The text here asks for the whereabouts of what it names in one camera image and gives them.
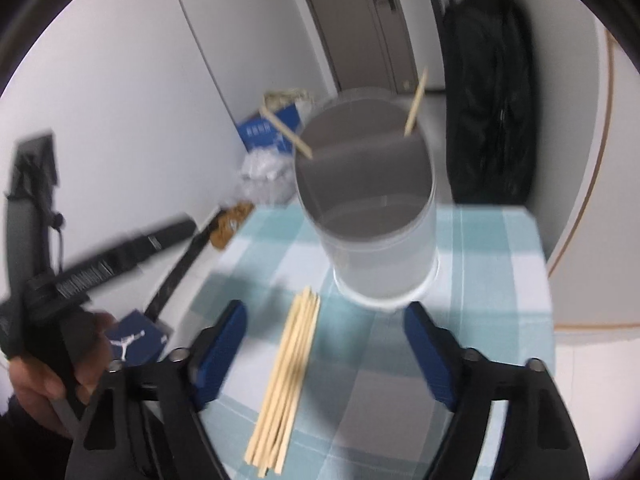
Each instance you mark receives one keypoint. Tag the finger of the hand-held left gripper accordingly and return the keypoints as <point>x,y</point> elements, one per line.
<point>155,240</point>

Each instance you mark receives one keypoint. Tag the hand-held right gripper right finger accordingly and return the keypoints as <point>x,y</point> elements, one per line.
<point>430,360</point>

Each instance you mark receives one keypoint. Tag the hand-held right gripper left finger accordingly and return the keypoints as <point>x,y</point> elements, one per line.
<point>220,355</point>

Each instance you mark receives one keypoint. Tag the bundle of wooden chopsticks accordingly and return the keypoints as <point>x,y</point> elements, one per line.
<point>290,375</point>

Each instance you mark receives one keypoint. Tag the white bowl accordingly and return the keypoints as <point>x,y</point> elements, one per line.
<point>380,260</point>

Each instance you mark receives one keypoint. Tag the wooden chopstick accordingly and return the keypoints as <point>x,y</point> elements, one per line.
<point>416,102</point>
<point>285,132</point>

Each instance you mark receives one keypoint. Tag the person's left forearm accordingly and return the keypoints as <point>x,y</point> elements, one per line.
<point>30,452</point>

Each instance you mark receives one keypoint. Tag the person's left hand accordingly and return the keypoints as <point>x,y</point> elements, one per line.
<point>30,377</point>

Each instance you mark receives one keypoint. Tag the black baseboard strip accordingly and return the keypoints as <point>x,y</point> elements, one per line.
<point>175,275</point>

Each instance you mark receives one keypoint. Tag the brown suede shoes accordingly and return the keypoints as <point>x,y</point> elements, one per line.
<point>227,225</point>

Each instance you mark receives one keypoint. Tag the blue shoe box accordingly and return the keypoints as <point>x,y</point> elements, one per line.
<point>135,335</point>

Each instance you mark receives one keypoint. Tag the teal checked tablecloth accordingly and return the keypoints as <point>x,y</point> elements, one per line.
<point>480,260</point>

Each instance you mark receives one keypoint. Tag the white plastic bags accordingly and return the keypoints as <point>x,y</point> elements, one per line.
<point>262,170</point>

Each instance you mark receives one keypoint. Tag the blue cardboard box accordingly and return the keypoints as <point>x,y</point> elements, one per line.
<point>260,130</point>

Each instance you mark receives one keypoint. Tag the black backpack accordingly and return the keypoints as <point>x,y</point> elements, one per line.
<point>485,110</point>

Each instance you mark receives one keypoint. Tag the grey-brown door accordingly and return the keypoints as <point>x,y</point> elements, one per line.
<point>350,20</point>

